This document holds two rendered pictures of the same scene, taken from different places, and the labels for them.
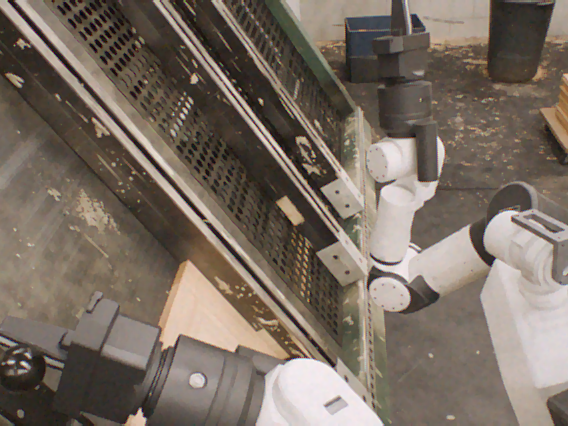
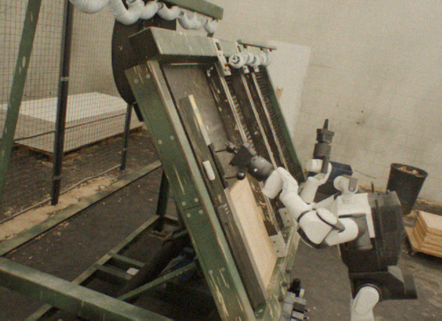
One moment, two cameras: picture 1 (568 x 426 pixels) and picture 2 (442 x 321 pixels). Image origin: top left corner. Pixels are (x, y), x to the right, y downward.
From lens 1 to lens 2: 1.22 m
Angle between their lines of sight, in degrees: 19
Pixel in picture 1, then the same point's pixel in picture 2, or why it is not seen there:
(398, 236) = (310, 192)
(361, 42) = not seen: hidden behind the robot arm
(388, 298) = not seen: hidden behind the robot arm
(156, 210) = not seen: hidden behind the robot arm
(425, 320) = (315, 294)
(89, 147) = (231, 132)
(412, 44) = (328, 132)
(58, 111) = (227, 120)
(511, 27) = (398, 183)
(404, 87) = (322, 143)
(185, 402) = (259, 163)
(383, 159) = (311, 163)
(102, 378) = (244, 155)
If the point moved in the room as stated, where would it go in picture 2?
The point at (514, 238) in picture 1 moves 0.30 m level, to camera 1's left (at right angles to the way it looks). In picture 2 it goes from (341, 180) to (276, 165)
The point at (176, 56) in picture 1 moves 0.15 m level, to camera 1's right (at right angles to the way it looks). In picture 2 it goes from (253, 124) to (276, 129)
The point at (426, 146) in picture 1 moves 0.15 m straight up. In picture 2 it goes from (325, 162) to (332, 134)
